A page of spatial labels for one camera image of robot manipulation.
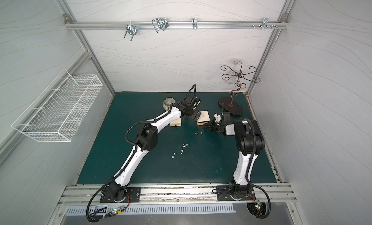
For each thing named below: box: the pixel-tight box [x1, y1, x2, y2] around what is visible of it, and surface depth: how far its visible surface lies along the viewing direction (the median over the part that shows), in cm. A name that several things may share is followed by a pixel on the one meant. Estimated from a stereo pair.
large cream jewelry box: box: [196, 110, 211, 127], surface depth 100 cm
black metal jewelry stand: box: [217, 60, 261, 116], surface depth 96 cm
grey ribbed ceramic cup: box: [162, 96, 176, 112], surface depth 107 cm
